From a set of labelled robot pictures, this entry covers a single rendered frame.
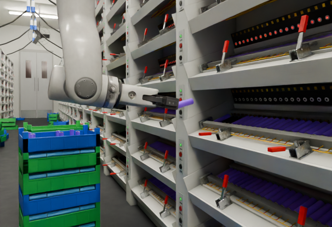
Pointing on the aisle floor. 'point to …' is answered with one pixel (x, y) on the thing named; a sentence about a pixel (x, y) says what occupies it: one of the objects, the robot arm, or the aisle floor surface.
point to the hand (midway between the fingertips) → (169, 102)
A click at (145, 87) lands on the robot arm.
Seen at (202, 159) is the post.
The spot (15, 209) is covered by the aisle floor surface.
